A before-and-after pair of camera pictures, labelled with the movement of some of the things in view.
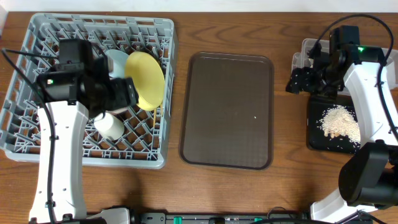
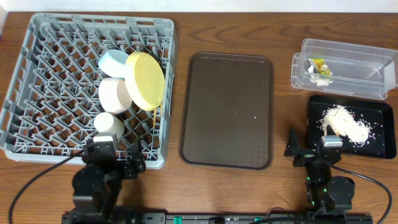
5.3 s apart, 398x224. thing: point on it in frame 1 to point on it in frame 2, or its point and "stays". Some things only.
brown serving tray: [228, 116] stays
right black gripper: [300, 80] to [293, 150]
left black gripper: [123, 93] to [130, 163]
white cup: [110, 126] stays
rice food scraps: [339, 121] stays
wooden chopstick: [154, 117] stays
